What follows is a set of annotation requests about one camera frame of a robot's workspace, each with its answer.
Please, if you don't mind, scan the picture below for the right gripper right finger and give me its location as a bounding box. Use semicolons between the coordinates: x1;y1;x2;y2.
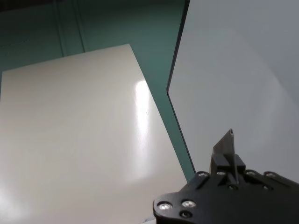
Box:
231;129;246;186

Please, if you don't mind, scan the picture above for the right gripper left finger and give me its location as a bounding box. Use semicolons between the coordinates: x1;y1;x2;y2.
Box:
209;129;235;187

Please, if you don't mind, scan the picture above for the beige rectangular board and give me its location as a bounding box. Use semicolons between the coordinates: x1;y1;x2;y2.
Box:
0;43;189;224

